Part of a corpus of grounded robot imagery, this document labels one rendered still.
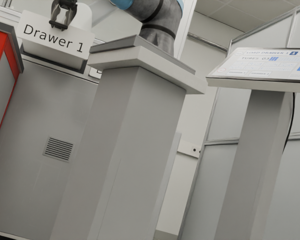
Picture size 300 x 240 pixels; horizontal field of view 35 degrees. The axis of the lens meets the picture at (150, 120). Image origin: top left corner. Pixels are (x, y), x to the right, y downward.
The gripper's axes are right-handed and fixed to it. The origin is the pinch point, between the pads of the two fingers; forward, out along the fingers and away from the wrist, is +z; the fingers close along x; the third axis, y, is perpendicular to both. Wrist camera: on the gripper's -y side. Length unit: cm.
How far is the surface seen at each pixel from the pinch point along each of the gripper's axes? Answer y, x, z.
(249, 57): -17, 84, -21
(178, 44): -26, 52, -19
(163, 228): -367, 157, 76
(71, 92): -26.4, 12.1, 18.2
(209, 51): -366, 154, -148
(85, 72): -26.3, 15.2, 7.7
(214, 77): -14, 70, -6
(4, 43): 32.5, -11.1, 20.9
